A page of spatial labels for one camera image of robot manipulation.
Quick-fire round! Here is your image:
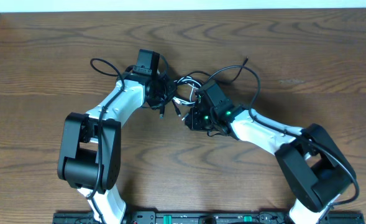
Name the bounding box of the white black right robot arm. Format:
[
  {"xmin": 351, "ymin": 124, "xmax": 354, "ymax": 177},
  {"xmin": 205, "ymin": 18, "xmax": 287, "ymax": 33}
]
[{"xmin": 183, "ymin": 97, "xmax": 358, "ymax": 223}]

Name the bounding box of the white usb cable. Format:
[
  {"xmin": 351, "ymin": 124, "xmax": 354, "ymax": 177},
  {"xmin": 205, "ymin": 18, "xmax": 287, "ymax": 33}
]
[{"xmin": 173, "ymin": 77, "xmax": 204, "ymax": 122}]

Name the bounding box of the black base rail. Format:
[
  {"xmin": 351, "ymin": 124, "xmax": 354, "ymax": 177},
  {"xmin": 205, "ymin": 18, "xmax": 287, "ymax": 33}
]
[{"xmin": 52, "ymin": 210, "xmax": 365, "ymax": 224}]

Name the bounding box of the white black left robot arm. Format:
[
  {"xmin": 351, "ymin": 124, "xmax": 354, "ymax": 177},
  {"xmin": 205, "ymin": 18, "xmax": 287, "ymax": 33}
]
[{"xmin": 57, "ymin": 63, "xmax": 176, "ymax": 223}]

